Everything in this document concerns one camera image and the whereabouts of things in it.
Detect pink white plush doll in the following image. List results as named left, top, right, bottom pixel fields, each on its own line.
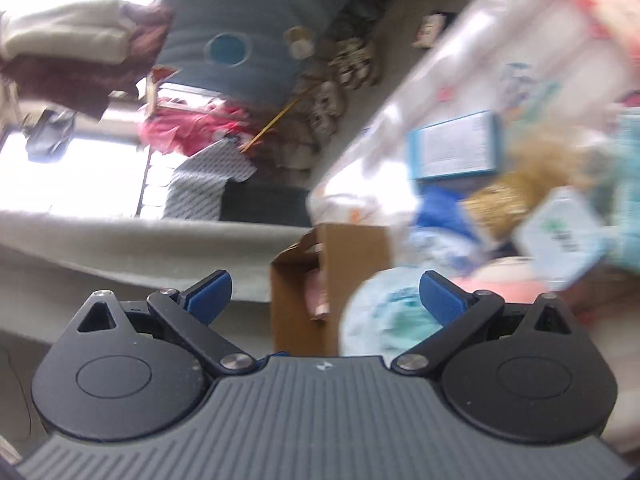
left=454, top=257, right=561, bottom=304

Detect light blue checkered towel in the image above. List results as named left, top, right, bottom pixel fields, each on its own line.
left=604, top=107, right=639, bottom=273

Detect white plastic shopping bag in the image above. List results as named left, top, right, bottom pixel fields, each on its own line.
left=337, top=266, right=442, bottom=364

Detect blue white tissue pack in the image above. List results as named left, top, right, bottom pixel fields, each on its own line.
left=408, top=185, right=490, bottom=278

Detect brown cardboard box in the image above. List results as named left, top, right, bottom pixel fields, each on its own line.
left=270, top=223, right=392, bottom=356

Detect polka dot cloth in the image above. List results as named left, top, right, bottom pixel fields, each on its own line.
left=163, top=139, right=257, bottom=221

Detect white yogurt cup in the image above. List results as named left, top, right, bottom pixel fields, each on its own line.
left=512, top=186, right=608, bottom=292

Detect blue white box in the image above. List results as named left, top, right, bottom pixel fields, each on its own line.
left=407, top=110, right=503, bottom=181

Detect grey sofa cover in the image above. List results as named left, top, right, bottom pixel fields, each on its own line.
left=1, top=211, right=307, bottom=342

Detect beige packaged cloth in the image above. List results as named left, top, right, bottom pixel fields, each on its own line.
left=461, top=140, right=585, bottom=243

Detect plaid patterned tablecloth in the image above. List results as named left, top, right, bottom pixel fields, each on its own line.
left=307, top=0, right=639, bottom=224

